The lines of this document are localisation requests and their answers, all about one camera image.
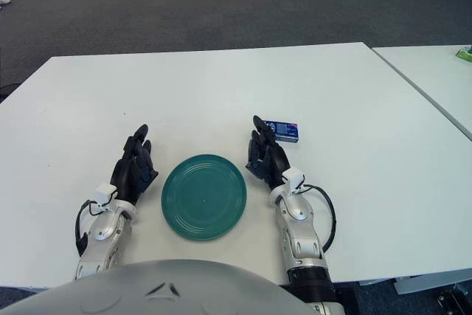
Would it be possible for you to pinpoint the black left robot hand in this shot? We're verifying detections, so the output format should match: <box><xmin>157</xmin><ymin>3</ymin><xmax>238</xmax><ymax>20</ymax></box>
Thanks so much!
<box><xmin>110</xmin><ymin>124</ymin><xmax>160</xmax><ymax>206</ymax></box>

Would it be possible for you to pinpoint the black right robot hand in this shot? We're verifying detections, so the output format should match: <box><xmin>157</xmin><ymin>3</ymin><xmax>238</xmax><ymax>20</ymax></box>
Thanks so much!
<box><xmin>245</xmin><ymin>114</ymin><xmax>292</xmax><ymax>191</ymax></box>

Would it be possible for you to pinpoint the blue gum box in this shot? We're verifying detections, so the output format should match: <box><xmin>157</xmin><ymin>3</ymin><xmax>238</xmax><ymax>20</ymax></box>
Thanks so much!
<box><xmin>263</xmin><ymin>119</ymin><xmax>300</xmax><ymax>145</ymax></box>

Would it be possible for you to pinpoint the green round plate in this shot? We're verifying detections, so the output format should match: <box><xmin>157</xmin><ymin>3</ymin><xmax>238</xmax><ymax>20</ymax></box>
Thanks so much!
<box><xmin>161</xmin><ymin>153</ymin><xmax>248</xmax><ymax>243</ymax></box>

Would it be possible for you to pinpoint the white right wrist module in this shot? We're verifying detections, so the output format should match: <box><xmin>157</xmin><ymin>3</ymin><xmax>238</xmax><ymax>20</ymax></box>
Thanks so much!
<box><xmin>282</xmin><ymin>167</ymin><xmax>306</xmax><ymax>195</ymax></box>

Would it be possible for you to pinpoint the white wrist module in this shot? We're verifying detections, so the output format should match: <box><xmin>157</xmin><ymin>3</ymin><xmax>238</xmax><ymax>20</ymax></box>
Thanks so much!
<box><xmin>282</xmin><ymin>167</ymin><xmax>306</xmax><ymax>195</ymax></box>
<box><xmin>94</xmin><ymin>183</ymin><xmax>119</xmax><ymax>209</ymax></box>

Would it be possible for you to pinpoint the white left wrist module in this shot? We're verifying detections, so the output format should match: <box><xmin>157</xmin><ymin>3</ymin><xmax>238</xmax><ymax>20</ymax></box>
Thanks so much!
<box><xmin>94</xmin><ymin>183</ymin><xmax>119</xmax><ymax>209</ymax></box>

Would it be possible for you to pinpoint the grey robot torso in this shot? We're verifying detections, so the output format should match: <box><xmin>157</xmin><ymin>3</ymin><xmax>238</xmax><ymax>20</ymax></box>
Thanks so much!
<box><xmin>0</xmin><ymin>259</ymin><xmax>314</xmax><ymax>315</ymax></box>

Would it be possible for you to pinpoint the black stand foot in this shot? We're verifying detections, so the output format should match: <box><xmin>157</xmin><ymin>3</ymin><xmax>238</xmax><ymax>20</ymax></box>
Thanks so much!
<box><xmin>437</xmin><ymin>285</ymin><xmax>472</xmax><ymax>315</ymax></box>

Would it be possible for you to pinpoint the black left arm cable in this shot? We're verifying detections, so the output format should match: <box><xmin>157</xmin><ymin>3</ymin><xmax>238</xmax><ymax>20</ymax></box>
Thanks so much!
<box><xmin>74</xmin><ymin>199</ymin><xmax>111</xmax><ymax>257</ymax></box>

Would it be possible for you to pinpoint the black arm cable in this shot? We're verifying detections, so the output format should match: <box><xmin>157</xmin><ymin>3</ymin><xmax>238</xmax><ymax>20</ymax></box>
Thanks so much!
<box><xmin>300</xmin><ymin>184</ymin><xmax>339</xmax><ymax>253</ymax></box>
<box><xmin>74</xmin><ymin>199</ymin><xmax>111</xmax><ymax>257</ymax></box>

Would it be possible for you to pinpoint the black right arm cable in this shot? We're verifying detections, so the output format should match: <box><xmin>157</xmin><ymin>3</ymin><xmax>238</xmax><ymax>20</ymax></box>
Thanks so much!
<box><xmin>300</xmin><ymin>184</ymin><xmax>339</xmax><ymax>253</ymax></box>

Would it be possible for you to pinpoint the white table frame beam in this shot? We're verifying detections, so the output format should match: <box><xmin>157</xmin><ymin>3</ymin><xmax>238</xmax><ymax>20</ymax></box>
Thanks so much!
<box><xmin>393</xmin><ymin>274</ymin><xmax>472</xmax><ymax>296</ymax></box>

